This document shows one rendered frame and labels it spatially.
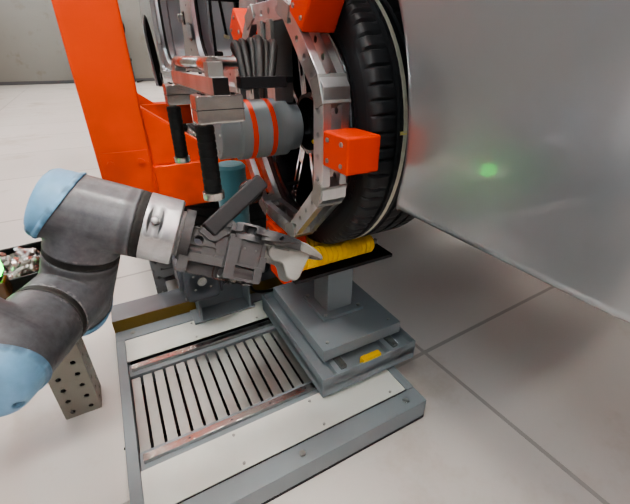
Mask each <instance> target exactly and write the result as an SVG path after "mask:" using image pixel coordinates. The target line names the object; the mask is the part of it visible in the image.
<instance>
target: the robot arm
mask: <svg viewBox="0 0 630 504"><path fill-rule="evenodd" d="M267 187H268V184H267V183H266V182H265V181H264V180H263V178H262V177H261V176H260V175H255V176H254V177H253V178H252V179H247V180H245V181H243V182H242V183H241V184H240V186H239V189H238V192H237V193H235V194H234V195H233V196H232V197H231V198H230V199H229V200H228V201H227V202H226V203H225V204H223V205H222V206H221V207H220V208H219V209H218V210H217V211H216V212H215V213H214V214H213V215H211V216H210V217H209V218H208V219H207V220H206V221H205V222H204V223H203V224H202V225H201V226H200V227H198V226H194V224H195V219H196V215H197V211H195V210H191V209H187V211H184V208H185V204H186V202H185V201H184V200H180V199H177V198H173V197H169V196H166V195H162V194H158V193H154V192H149V191H146V190H142V189H139V188H135V187H131V186H128V185H124V184H120V183H116V182H113V181H109V180H105V179H102V178H98V177H94V176H90V175H87V173H86V172H81V173H79V172H75V171H71V170H66V169H62V168H55V169H51V170H49V171H48V172H47V173H45V174H44V175H43V176H42V177H41V178H40V179H39V180H38V182H37V183H36V185H35V187H34V189H33V191H32V193H31V195H30V197H29V200H28V202H27V205H26V209H25V213H24V219H23V224H24V231H25V233H26V234H27V235H29V236H31V237H32V238H34V239H37V238H41V239H42V240H41V251H40V263H39V272H38V274H37V276H36V277H34V278H33V279H32V280H31V281H29V282H28V283H27V284H25V285H24V286H23V287H22V288H21V289H19V290H17V291H16V292H15V293H13V294H12V295H10V296H9V297H8V298H7V299H6V300H5V299H3V298H1V297H0V417H3V416H7V415H9V414H12V413H14V412H16V411H18V410H20V409H21V408H23V407H24V406H25V405H26V404H27V403H28V402H29V401H30V400H31V399H32V398H33V397H34V396H35V394H36V393H37V392H38V391H39V390H41V389H42V388H43V387H44V386H45V385H46V384H47V383H48V382H49V381H50V379H51V377H52V374H53V372H54V371H55V370H56V368H57V367H58V366H59V365H60V363H61V362H62V361H63V360H64V358H65V357H66V356H67V354H68V353H69V352H70V351H71V349H72V348H73V347H74V345H75V344H76V343H77V342H78V340H79V339H81V338H82V337H83V336H86V335H89V334H91V333H93V332H95V331H96V330H98V329H99V328H100V327H102V326H103V324H104V323H105V322H106V320H107V319H108V316H109V314H110V312H111V310H112V307H113V293H114V288H115V283H116V278H117V272H118V267H119V262H120V255H125V256H129V257H134V258H140V259H145V260H150V261H155V262H159V263H164V264H170V263H171V260H172V256H173V255H175V258H177V261H176V265H175V269H174V271H179V272H184V273H189V274H194V275H199V276H204V277H209V278H213V279H214V280H218V281H224V282H225V283H226V284H229V283H231V284H239V285H244V286H253V284H257V285H259V284H260V281H261V276H262V273H263V272H264V270H265V265H266V263H268V264H272V265H274V266H275V267H276V269H277V273H278V277H279V279H280V280H281V281H284V282H288V281H290V280H291V281H295V280H297V279H299V277H300V275H301V273H302V271H303V269H304V267H305V264H306V262H307V260H308V259H312V260H322V259H323V256H322V255H321V254H320V253H319V252H318V251H317V250H316V249H315V248H314V247H312V246H310V245H309V244H307V243H305V242H302V241H301V240H299V239H296V238H294V237H291V236H288V235H286V234H283V233H280V232H276V231H272V230H267V229H265V228H263V227H261V226H258V225H254V224H249V223H244V222H237V223H236V222H235V221H233V220H234V219H235V218H236V217H237V216H238V215H239V214H240V213H241V212H242V211H243V210H244V209H245V208H246V207H247V206H248V205H249V204H250V203H251V204H253V203H256V202H258V201H259V200H260V199H261V198H262V195H263V191H264V190H265V189H266V188H267ZM194 239H200V240H201V241H202V244H200V245H199V244H196V243H195V241H194Z"/></svg>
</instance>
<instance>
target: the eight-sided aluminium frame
mask: <svg viewBox="0 0 630 504"><path fill-rule="evenodd" d="M290 4H291V0H267V1H263V2H260V3H257V4H250V6H248V7H247V12H246V14H245V16H244V18H245V23H244V28H243V33H242V38H243V39H245V40H246V39H247V37H252V36H253V35H256V31H257V21H262V22H263V23H266V19H272V21H274V22H279V21H284V24H285V26H286V29H287V31H288V33H289V36H290V38H291V41H292V43H293V46H294V48H295V51H296V53H297V56H298V58H299V61H300V63H301V65H302V68H303V70H304V73H305V75H306V78H307V80H308V83H309V85H310V88H311V90H312V96H313V101H314V185H313V190H312V192H311V193H310V195H309V196H308V198H307V199H306V200H305V202H304V203H303V205H302V206H301V208H300V209H299V211H298V210H297V209H296V208H294V207H293V206H292V205H290V204H289V203H288V202H286V201H285V200H284V199H282V197H281V195H280V193H279V190H278V187H277V184H276V182H275V179H274V176H273V173H272V171H271V168H270V165H269V162H268V159H267V157H260V158H257V160H258V163H259V166H260V168H261V171H262V174H263V177H264V180H265V182H266V183H267V184H268V187H267V188H268V191H269V194H267V193H266V190H264V191H263V195H262V198H261V199H260V200H259V205H260V207H261V208H262V211H263V212H264V214H265V215H266V213H267V214H268V216H269V217H270V218H271V219H272V220H273V221H274V222H275V223H276V224H277V225H279V226H280V227H281V228H282V229H283V230H284V231H285V232H286V233H287V235H288V236H291V237H294V238H297V237H301V236H306V235H310V234H313V233H314V231H317V228H318V227H319V226H320V225H321V224H322V222H323V221H324V220H325V219H326V218H327V217H328V216H329V215H330V213H331V212H332V211H333V210H334V209H335V208H336V207H337V206H338V205H339V204H340V203H342V201H343V199H344V198H345V196H346V188H347V185H348V184H347V183H346V176H345V175H343V174H341V173H339V172H337V171H334V170H332V169H330V168H328V167H326V166H324V164H323V144H324V131H326V130H335V129H345V128H348V126H349V103H351V97H350V85H349V82H348V78H347V73H344V71H343V69H342V66H341V64H340V62H339V59H338V57H337V55H336V52H335V50H334V48H333V46H332V43H331V41H330V39H329V36H328V34H327V33H314V32H302V31H301V29H300V28H299V26H298V24H297V23H296V21H295V19H294V17H293V16H292V14H291V12H290V10H289V9H290ZM237 76H240V75H239V70H238V69H235V87H236V93H239V94H242V95H243V99H247V98H246V91H247V90H249V95H250V99H259V88H256V89H240V88H237V80H236V77H237ZM245 161H246V164H247V167H248V170H249V173H250V176H251V179H252V178H253V177H254V176H255V175H260V173H259V170H258V167H257V164H256V161H255V158H253V159H245Z"/></svg>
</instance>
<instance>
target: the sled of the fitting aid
mask: <svg viewBox="0 0 630 504"><path fill-rule="evenodd" d="M262 303H263V310H264V312H265V313H266V315H267V316H268V318H269V319H270V321H271V322H272V324H273V325H274V327H275V328H276V330H277V331H278V333H279V334H280V335H281V337H282V338H283V340H284V341H285V343H286V344H287V346H288V347H289V349H290V350H291V352H292V353H293V355H294V356H295V358H296V359H297V361H298V362H299V364H300V365H301V366H302V368H303V369H304V371H305V372H306V374H307V375H308V377H309V378H310V380H311V381H312V383H313V384H314V386H315V387H316V389H317V390H318V392H319V393H320V395H321V396H322V397H323V398H324V397H326V396H328V395H331V394H333V393H335V392H337V391H339V390H342V389H344V388H346V387H348V386H350V385H353V384H355V383H357V382H359V381H362V380H364V379H366V378H368V377H370V376H373V375H375V374H377V373H379V372H381V371H384V370H386V369H388V368H390V367H392V366H395V365H397V364H399V363H401V362H403V361H406V360H408V359H410V358H412V357H413V354H414V348H415V342H416V340H414V339H413V338H412V337H411V336H410V335H409V334H408V333H407V332H405V331H404V330H403V329H402V328H401V327H400V329H399V332H397V333H394V334H392V335H389V336H387V337H384V338H382V339H379V340H377V341H375V342H372V343H370V344H367V345H365V346H362V347H360V348H357V349H355V350H352V351H350V352H348V353H345V354H343V355H340V356H338V357H335V358H333V359H330V360H328V361H325V362H323V361H322V359H321V358H320V357H319V355H318V354H317V353H316V351H315V350H314V349H313V348H312V346H311V345H310V344H309V342H308V341H307V340H306V338H305V337H304V336H303V334H302V333H301V332H300V330H299V329H298V328H297V326H296V325H295V324H294V322H293V321H292V320H291V319H290V317H289V316H288V315H287V313H286V312H285V311H284V309H283V308H282V307H281V305H280V304H279V303H278V301H277V300H276V299H275V297H274V295H273V292H269V293H266V294H263V295H262Z"/></svg>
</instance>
